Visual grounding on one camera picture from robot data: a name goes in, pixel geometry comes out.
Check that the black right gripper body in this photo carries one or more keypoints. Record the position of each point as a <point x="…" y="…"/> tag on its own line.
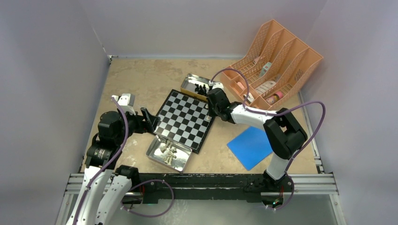
<point x="213" y="109"/>

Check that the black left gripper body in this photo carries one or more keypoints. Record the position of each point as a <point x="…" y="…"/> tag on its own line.
<point x="135" y="125"/>

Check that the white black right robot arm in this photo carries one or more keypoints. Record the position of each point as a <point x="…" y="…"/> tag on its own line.
<point x="285" y="134"/>

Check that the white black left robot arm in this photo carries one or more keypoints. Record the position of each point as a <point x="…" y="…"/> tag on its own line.
<point x="102" y="161"/>

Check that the black chess pieces pile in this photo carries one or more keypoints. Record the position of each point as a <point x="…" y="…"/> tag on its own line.
<point x="200" y="89"/>

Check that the black white chess board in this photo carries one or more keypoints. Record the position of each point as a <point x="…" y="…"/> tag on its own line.
<point x="183" y="119"/>

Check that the white chess pieces pile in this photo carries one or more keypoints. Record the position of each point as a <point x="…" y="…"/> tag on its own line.
<point x="170" y="151"/>

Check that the yellow metal tin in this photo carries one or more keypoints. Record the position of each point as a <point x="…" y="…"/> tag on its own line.
<point x="188" y="86"/>

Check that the silver lilac metal tin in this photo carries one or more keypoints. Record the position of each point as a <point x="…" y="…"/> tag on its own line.
<point x="183" y="154"/>

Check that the blue mat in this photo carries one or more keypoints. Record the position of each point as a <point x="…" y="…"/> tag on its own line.
<point x="250" y="147"/>

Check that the pink desk file organizer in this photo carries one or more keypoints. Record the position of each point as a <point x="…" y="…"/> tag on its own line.
<point x="275" y="68"/>

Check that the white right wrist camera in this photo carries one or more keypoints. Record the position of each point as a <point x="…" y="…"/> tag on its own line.
<point x="214" y="85"/>

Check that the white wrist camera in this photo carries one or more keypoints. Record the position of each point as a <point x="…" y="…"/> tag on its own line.
<point x="214" y="85"/>
<point x="126" y="102"/>

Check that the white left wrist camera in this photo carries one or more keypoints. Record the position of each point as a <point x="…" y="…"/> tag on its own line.
<point x="126" y="102"/>

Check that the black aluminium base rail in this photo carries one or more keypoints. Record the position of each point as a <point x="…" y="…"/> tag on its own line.
<point x="253" y="188"/>

